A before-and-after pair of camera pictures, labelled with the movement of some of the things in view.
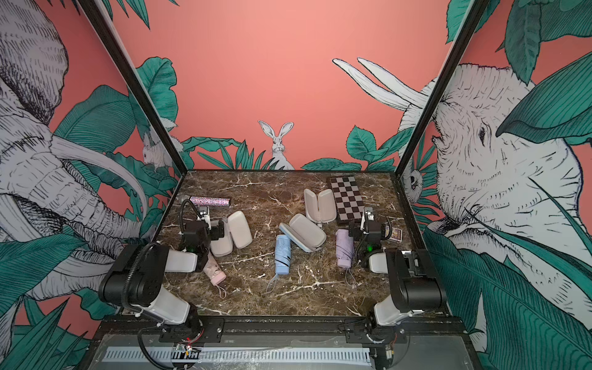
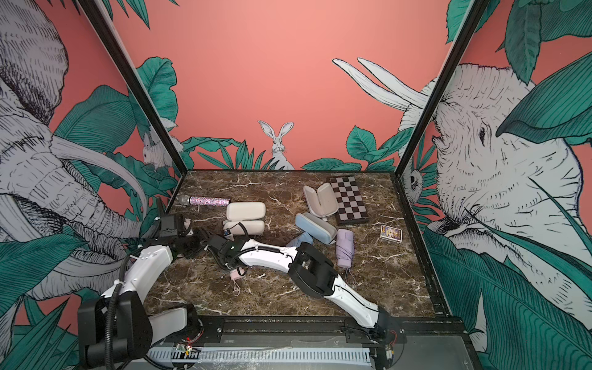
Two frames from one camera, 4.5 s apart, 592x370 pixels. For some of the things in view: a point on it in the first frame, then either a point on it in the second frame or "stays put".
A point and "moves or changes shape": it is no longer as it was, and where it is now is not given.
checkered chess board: x=348 y=201 stays put
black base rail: x=348 y=331 stays put
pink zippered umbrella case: x=237 y=230 moves or changes shape
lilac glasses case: x=344 y=247 stays put
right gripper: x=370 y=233 → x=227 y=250
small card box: x=396 y=234 stays put
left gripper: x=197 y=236 → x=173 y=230
